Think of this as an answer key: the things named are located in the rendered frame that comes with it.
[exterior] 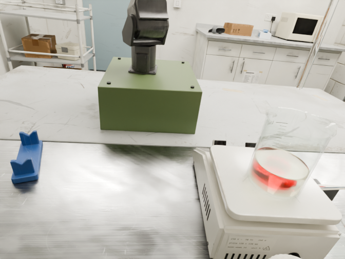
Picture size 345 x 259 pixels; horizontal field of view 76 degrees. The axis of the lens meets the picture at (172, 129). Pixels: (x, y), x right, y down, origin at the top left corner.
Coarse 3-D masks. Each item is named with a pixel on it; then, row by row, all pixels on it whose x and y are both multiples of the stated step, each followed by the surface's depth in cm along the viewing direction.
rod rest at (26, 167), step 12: (36, 132) 39; (24, 144) 39; (36, 144) 39; (24, 156) 36; (36, 156) 37; (12, 168) 32; (24, 168) 33; (36, 168) 34; (12, 180) 32; (24, 180) 33
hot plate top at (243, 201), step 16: (224, 160) 28; (240, 160) 28; (224, 176) 25; (240, 176) 26; (224, 192) 23; (240, 192) 23; (256, 192) 24; (304, 192) 25; (320, 192) 25; (240, 208) 22; (256, 208) 22; (272, 208) 22; (288, 208) 22; (304, 208) 22; (320, 208) 23; (336, 208) 23; (320, 224) 22; (336, 224) 22
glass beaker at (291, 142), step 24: (264, 120) 23; (288, 120) 25; (312, 120) 23; (264, 144) 22; (288, 144) 20; (312, 144) 19; (264, 168) 23; (288, 168) 21; (312, 168) 21; (264, 192) 23; (288, 192) 22
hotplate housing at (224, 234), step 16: (208, 160) 31; (208, 176) 29; (208, 192) 27; (208, 208) 27; (224, 208) 24; (208, 224) 26; (224, 224) 22; (240, 224) 22; (256, 224) 22; (272, 224) 23; (288, 224) 23; (304, 224) 23; (208, 240) 26; (224, 240) 22; (240, 240) 22; (256, 240) 22; (272, 240) 22; (288, 240) 23; (304, 240) 23; (320, 240) 23; (336, 240) 23; (224, 256) 24; (240, 256) 24; (256, 256) 24; (304, 256) 24; (320, 256) 24
